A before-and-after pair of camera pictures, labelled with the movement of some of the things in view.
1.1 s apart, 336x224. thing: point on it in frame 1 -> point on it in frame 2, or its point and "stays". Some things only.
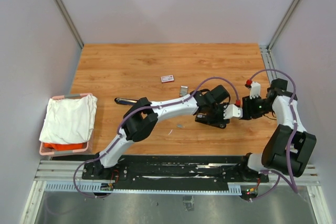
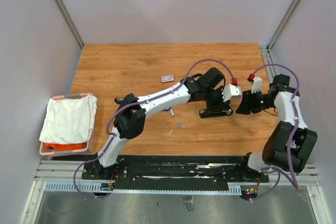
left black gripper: x=221 y=106 -> x=221 y=103
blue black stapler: x=125 y=100 stays
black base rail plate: x=143 y=171 stays
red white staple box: x=167 y=78 stays
